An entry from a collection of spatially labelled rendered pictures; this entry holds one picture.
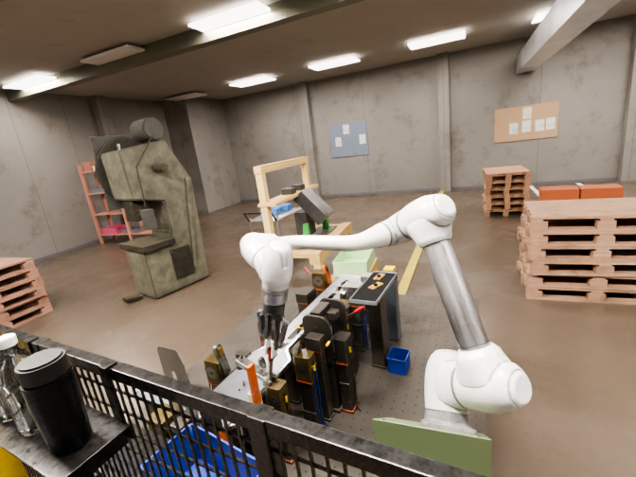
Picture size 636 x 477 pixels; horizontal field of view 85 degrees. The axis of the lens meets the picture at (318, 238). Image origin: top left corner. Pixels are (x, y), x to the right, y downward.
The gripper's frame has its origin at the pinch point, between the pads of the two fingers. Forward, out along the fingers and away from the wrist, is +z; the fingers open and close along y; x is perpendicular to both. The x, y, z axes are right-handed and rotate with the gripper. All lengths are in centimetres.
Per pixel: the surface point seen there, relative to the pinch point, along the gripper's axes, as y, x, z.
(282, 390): -6.9, 0.8, 16.2
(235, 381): 16.4, -0.5, 26.1
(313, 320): -3.3, -27.6, 2.9
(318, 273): 30, -102, 23
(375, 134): 306, -1022, 3
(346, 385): -22.4, -29.9, 31.1
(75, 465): -5, 67, -24
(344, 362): -19.8, -29.6, 19.3
